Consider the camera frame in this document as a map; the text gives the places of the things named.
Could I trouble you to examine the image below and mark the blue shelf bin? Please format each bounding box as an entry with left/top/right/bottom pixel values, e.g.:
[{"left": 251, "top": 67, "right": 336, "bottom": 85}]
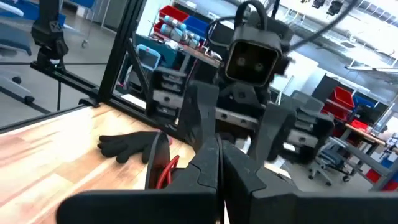
[{"left": 353, "top": 93, "right": 379, "bottom": 110}]

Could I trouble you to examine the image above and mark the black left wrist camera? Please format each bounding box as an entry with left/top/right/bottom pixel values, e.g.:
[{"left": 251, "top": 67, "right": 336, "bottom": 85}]
[{"left": 225, "top": 26, "right": 284, "bottom": 88}]

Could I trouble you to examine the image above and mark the black glove grey cuff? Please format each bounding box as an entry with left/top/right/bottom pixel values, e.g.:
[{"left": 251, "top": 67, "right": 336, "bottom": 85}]
[{"left": 96, "top": 130, "right": 174, "bottom": 164}]

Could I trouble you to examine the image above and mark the blue storage bin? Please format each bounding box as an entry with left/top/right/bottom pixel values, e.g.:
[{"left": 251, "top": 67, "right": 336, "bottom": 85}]
[
  {"left": 0, "top": 0, "right": 67, "bottom": 28},
  {"left": 183, "top": 15, "right": 210, "bottom": 39}
]

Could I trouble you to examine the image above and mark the small black wire spool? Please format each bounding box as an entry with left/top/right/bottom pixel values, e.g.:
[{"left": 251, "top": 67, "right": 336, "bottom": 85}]
[{"left": 144, "top": 131, "right": 181, "bottom": 191}]

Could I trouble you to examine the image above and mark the grey office chair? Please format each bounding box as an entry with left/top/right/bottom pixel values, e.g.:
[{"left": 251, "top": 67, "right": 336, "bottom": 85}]
[
  {"left": 0, "top": 21, "right": 35, "bottom": 105},
  {"left": 306, "top": 136, "right": 354, "bottom": 187}
]

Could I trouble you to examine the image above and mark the blue framed tablet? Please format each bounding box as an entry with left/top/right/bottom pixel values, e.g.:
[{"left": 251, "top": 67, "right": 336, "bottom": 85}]
[{"left": 135, "top": 43, "right": 162, "bottom": 73}]

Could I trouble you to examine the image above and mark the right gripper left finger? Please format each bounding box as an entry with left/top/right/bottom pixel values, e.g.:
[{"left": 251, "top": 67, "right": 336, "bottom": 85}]
[{"left": 55, "top": 136, "right": 221, "bottom": 224}]

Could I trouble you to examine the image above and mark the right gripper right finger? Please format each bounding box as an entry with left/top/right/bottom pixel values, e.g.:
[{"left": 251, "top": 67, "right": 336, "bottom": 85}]
[{"left": 222, "top": 140, "right": 398, "bottom": 224}]

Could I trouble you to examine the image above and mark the black cabinet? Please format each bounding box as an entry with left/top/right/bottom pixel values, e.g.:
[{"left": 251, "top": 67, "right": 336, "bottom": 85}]
[{"left": 312, "top": 74, "right": 342, "bottom": 105}]

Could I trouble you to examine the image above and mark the grey framed wooden table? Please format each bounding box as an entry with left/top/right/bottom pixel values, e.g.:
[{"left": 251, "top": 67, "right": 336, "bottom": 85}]
[{"left": 340, "top": 119, "right": 398, "bottom": 192}]

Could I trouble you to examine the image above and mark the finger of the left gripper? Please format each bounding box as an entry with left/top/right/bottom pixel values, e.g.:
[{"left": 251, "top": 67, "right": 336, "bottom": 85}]
[
  {"left": 251, "top": 104, "right": 335, "bottom": 162},
  {"left": 146, "top": 67, "right": 218, "bottom": 153}
]

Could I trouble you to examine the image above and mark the cluttered work table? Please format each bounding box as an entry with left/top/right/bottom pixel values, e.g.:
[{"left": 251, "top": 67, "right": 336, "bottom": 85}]
[{"left": 149, "top": 30, "right": 223, "bottom": 94}]

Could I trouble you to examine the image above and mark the red floor bin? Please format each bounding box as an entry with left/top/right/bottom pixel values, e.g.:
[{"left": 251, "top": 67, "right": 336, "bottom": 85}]
[{"left": 365, "top": 167, "right": 398, "bottom": 192}]

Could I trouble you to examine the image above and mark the red shelf bin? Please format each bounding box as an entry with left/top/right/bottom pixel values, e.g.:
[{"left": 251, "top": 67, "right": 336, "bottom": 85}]
[
  {"left": 322, "top": 104, "right": 349, "bottom": 123},
  {"left": 325, "top": 86, "right": 356, "bottom": 110}
]

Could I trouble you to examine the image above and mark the red storage bin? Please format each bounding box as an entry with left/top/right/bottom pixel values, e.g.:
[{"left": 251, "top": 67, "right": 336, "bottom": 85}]
[{"left": 159, "top": 4, "right": 190, "bottom": 23}]

